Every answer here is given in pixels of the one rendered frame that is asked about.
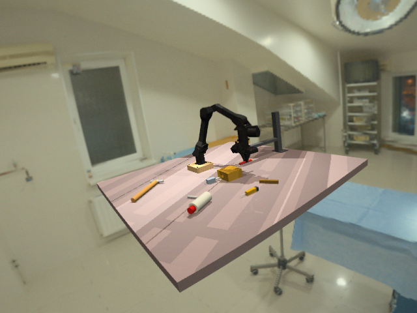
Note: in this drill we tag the cream cylinder with red cap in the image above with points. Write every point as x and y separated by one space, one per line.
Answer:
200 202

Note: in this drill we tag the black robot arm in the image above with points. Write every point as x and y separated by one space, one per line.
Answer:
244 128

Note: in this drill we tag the hammer with orange handle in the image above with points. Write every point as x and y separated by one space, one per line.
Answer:
145 190

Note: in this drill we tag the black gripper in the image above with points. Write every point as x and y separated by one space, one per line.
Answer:
246 152

